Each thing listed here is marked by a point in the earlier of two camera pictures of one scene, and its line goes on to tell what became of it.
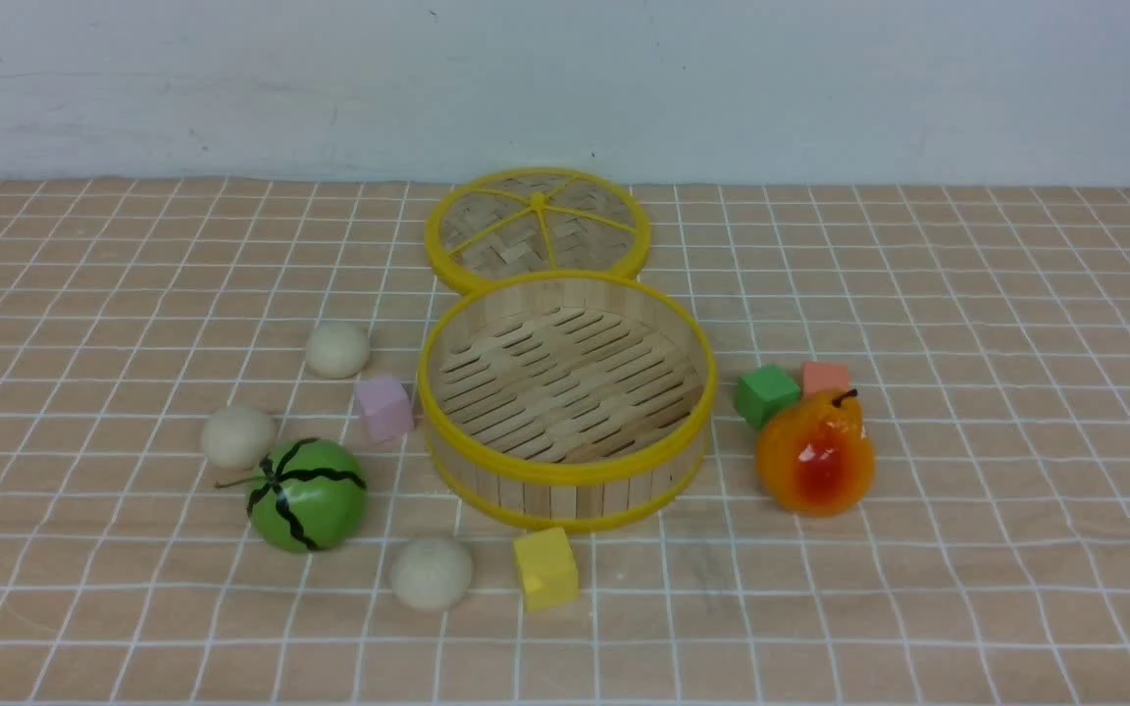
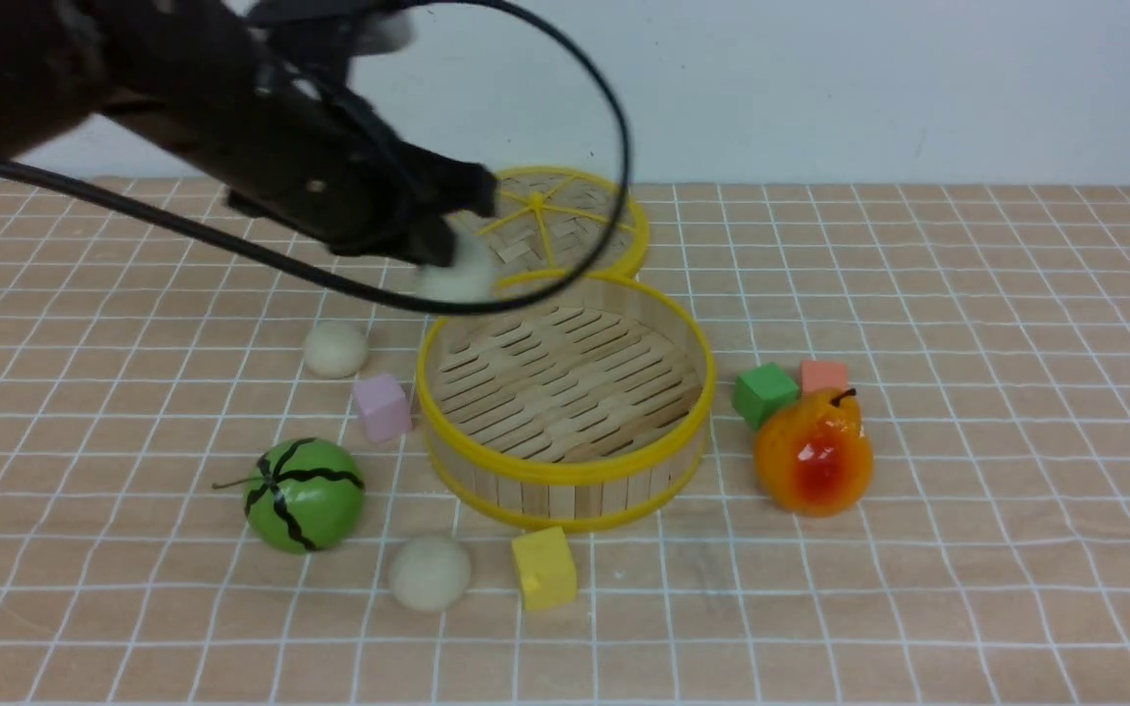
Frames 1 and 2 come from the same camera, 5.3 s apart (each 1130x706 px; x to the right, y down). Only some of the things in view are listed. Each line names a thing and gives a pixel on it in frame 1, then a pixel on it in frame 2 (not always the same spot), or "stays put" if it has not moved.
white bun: (337, 350) stays put
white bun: (237, 438) to (469, 277)
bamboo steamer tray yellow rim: (567, 400) stays put
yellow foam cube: (548, 568) stays put
